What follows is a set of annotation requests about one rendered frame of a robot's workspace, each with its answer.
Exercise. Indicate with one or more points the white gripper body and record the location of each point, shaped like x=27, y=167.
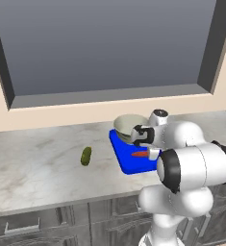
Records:
x=154, y=154

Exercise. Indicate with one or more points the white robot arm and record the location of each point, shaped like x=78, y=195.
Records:
x=194, y=163

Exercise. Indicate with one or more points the blue tray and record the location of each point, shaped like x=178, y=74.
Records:
x=130, y=163

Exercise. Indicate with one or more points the pale green bowl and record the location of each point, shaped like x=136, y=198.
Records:
x=128, y=124

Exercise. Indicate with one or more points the orange carrot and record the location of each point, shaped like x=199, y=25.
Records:
x=139, y=154

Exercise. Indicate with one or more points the green cucumber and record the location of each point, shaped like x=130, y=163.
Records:
x=86, y=156

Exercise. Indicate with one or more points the grey cupboard door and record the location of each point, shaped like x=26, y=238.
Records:
x=117, y=221
x=221, y=217

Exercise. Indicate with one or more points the grey drawer front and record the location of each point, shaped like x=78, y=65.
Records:
x=53, y=219
x=37, y=241

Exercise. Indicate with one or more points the dark grey window frame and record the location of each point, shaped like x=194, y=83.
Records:
x=2, y=73

